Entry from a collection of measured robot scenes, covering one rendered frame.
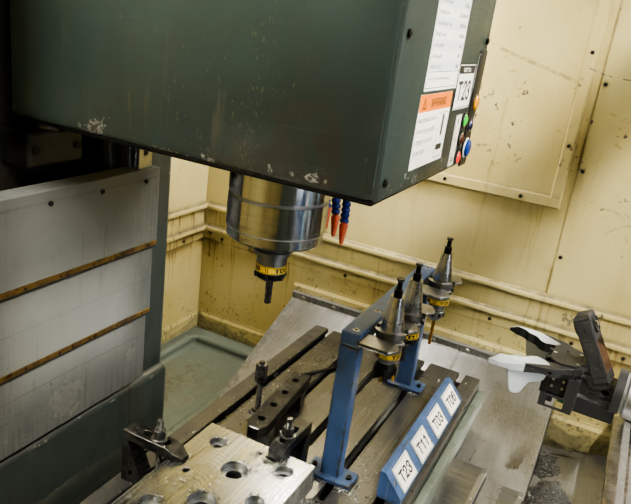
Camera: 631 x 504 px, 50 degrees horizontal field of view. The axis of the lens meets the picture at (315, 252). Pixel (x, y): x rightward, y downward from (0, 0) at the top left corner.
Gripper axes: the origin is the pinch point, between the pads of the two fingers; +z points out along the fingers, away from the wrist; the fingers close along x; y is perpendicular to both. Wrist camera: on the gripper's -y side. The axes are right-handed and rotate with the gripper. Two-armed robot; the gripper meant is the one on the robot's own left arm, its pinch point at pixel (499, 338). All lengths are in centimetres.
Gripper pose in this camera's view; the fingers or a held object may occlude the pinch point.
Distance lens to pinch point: 116.6
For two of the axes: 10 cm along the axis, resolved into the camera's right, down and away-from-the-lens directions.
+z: -8.6, -2.7, 4.3
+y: -1.2, 9.4, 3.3
